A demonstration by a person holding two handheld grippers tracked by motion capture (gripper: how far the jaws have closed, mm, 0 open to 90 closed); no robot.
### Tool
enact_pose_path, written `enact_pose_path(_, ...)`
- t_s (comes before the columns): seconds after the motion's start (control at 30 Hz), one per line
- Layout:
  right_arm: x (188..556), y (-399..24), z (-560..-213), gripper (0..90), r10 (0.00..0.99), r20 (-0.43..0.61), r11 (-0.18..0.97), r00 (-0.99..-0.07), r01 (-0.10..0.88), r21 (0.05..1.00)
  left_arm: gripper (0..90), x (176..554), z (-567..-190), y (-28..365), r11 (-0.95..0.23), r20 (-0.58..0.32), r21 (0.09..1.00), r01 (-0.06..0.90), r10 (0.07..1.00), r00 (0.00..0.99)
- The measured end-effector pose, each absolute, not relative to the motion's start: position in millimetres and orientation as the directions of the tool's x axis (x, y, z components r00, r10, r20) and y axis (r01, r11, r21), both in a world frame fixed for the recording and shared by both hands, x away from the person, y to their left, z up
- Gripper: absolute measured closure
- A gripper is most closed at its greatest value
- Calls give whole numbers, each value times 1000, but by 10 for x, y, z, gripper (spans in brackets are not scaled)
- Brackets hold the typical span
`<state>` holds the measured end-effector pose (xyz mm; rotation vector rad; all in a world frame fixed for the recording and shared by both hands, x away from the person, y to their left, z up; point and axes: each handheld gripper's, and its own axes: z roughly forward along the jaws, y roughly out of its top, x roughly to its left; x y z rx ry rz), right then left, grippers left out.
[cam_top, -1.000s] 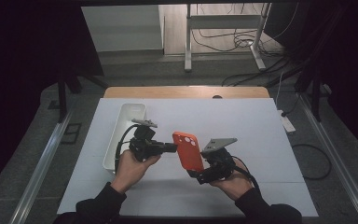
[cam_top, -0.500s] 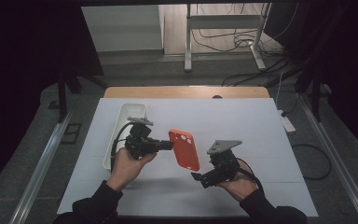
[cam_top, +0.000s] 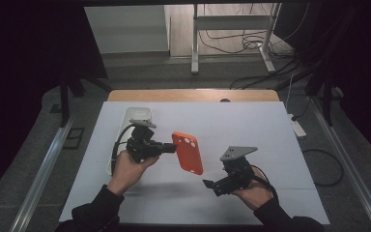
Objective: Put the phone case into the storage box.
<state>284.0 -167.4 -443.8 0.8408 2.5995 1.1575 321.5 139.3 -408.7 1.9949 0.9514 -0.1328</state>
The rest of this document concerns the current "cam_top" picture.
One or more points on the black curtain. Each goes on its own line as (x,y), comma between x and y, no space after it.
(19,80)
(364,64)

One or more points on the aluminium rail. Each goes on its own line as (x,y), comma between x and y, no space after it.
(45,170)
(344,158)

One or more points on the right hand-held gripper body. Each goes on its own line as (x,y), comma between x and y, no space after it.
(236,174)

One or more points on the black floor bracket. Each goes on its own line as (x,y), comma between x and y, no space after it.
(74,138)

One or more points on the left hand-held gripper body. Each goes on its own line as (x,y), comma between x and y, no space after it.
(141,145)

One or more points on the white plastic bin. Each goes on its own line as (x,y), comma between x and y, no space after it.
(140,112)

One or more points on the person's right hand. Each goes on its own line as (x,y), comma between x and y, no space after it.
(256,195)

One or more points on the orange phone case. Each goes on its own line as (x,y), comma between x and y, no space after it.
(188,154)

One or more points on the white power strip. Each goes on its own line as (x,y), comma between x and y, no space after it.
(298,127)

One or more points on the white metal desk frame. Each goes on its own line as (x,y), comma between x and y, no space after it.
(230,22)

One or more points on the white board sheet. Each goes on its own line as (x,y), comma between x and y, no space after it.
(254,129)

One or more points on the black stand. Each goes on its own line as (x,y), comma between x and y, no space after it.
(65,96)
(328,96)

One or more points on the white cabinet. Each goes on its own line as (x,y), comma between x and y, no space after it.
(125,29)

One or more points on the person's left hand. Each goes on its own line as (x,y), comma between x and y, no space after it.
(127,175)

